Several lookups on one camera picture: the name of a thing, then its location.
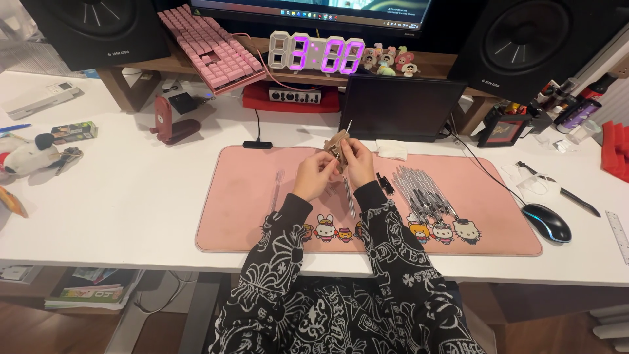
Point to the purple bottle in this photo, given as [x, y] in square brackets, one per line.
[580, 114]

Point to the clear ruler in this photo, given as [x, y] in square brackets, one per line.
[619, 236]

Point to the pink keyboard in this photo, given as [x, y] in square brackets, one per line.
[211, 46]

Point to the white dog plush toy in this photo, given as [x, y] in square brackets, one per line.
[27, 157]

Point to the black usb hub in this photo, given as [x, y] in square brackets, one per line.
[257, 144]

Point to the black desk organizer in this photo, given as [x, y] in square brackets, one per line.
[538, 115]

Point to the black picture frame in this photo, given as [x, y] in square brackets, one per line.
[503, 130]

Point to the clear plastic packaging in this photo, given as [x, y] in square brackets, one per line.
[533, 182]

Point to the black tablet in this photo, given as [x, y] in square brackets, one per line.
[400, 107]

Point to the dark red phone stand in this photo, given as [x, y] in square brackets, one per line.
[169, 123]

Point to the green card box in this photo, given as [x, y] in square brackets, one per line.
[73, 131]

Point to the clear plastic cup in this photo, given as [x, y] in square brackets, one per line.
[582, 132]

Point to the brown paper pen pouch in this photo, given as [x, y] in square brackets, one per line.
[336, 147]

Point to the orange snack packet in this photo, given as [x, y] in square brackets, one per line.
[12, 201]

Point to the person's left hand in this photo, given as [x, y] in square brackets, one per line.
[312, 175]

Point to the black computer mouse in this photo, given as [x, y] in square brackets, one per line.
[546, 222]

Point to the pile of clear pens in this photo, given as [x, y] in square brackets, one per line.
[423, 192]

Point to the keys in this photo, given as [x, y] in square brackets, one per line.
[68, 156]

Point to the group of small figurines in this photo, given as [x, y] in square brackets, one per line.
[390, 60]

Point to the computer monitor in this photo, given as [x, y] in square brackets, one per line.
[314, 13]

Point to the person's patterned black clothing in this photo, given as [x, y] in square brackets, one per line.
[344, 317]

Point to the black speaker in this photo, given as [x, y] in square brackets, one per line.
[96, 30]
[533, 42]

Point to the white tissue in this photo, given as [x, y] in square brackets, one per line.
[391, 149]

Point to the wooden monitor shelf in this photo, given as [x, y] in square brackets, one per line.
[162, 64]

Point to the stack of books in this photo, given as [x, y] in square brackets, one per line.
[91, 290]

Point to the black pen cap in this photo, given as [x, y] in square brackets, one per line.
[385, 183]

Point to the blue pen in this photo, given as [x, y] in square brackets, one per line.
[13, 128]

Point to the black utility knife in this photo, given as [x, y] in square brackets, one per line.
[560, 189]

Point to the clear pen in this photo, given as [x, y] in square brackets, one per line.
[348, 127]
[276, 189]
[349, 196]

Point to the person's right hand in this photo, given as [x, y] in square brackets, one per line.
[359, 164]

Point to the silver audio interface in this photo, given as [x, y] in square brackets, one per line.
[295, 95]

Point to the red foam block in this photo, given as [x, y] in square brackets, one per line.
[616, 147]

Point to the black small box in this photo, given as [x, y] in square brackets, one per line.
[182, 102]

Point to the pink cartoon desk mat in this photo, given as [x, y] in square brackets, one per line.
[368, 201]

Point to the white digital clock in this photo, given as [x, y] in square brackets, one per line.
[317, 52]

